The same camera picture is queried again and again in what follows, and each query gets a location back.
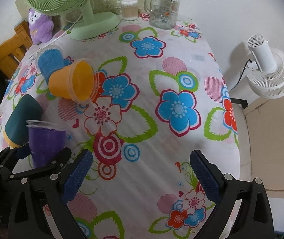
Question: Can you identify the beige cabinet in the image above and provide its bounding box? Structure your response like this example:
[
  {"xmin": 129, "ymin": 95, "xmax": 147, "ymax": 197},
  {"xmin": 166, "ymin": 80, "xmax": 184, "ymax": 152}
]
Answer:
[{"xmin": 244, "ymin": 97, "xmax": 284, "ymax": 198}]

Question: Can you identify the dark teal cylinder cup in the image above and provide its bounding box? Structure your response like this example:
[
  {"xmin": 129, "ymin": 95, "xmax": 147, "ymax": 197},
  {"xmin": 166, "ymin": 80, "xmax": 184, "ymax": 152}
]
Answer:
[{"xmin": 3, "ymin": 94, "xmax": 43, "ymax": 148}]

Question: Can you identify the wooden chair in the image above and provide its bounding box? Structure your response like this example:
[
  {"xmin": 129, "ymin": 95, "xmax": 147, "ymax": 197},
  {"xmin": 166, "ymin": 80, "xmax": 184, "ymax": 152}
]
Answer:
[{"xmin": 0, "ymin": 20, "xmax": 33, "ymax": 78}]

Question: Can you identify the purple plush bunny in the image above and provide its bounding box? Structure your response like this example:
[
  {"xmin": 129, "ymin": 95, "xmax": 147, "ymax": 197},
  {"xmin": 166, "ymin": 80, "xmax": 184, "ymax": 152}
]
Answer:
[{"xmin": 28, "ymin": 8, "xmax": 54, "ymax": 45}]

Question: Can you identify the purple plastic cup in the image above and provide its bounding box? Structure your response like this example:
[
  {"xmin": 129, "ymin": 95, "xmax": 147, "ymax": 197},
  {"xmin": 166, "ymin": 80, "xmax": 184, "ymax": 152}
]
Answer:
[{"xmin": 27, "ymin": 120, "xmax": 66, "ymax": 168}]

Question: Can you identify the white floor fan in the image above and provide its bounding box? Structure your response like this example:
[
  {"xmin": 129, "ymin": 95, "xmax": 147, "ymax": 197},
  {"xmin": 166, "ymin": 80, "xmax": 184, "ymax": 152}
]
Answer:
[{"xmin": 246, "ymin": 34, "xmax": 284, "ymax": 99}]

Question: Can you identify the white fan cable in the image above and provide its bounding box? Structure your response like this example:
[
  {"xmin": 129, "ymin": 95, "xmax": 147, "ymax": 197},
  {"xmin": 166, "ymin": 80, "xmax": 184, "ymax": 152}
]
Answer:
[{"xmin": 31, "ymin": 15, "xmax": 84, "ymax": 45}]

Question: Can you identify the blue plastic cup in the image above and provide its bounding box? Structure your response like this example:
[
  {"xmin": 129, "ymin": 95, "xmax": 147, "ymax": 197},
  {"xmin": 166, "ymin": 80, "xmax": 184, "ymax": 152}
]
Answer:
[{"xmin": 35, "ymin": 45, "xmax": 64, "ymax": 84}]

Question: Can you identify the black power cable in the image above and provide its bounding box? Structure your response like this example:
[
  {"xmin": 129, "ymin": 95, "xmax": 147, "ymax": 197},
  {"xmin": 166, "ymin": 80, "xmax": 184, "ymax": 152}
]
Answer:
[{"xmin": 229, "ymin": 59, "xmax": 253, "ymax": 91}]

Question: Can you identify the glass mason jar mug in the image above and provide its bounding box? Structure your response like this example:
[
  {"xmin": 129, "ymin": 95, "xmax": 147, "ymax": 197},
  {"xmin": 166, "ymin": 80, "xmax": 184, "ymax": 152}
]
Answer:
[{"xmin": 144, "ymin": 0, "xmax": 180, "ymax": 30}]

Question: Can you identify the cotton swab container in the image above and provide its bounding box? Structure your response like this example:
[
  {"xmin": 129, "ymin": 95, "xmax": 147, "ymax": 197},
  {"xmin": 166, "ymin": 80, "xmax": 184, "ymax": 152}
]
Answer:
[{"xmin": 121, "ymin": 0, "xmax": 139, "ymax": 21}]

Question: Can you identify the orange plastic cup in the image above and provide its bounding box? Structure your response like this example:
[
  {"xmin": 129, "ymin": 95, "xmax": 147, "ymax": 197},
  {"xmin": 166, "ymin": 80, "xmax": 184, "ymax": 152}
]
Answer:
[{"xmin": 48, "ymin": 58, "xmax": 100, "ymax": 104}]

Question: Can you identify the green desk fan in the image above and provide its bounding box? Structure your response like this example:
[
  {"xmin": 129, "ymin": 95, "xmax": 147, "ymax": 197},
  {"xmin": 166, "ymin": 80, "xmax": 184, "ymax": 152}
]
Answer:
[{"xmin": 25, "ymin": 0, "xmax": 120, "ymax": 40}]

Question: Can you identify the floral tablecloth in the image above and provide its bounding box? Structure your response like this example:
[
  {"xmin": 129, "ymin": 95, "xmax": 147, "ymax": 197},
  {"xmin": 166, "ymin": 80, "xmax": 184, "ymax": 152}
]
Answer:
[{"xmin": 0, "ymin": 14, "xmax": 240, "ymax": 238}]

